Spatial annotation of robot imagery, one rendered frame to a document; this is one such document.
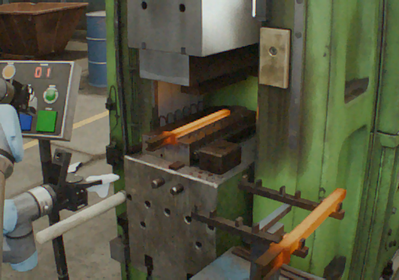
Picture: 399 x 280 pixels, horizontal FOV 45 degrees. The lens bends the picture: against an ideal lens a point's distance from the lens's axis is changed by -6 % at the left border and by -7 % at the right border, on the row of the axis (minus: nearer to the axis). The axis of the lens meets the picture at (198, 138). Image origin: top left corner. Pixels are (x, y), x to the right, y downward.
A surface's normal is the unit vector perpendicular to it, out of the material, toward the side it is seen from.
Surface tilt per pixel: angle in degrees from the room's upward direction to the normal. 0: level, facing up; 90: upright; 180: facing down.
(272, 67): 90
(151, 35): 90
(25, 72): 60
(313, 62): 90
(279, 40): 90
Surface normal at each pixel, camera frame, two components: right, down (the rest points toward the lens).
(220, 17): 0.80, 0.21
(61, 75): -0.18, -0.18
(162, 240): -0.59, 0.28
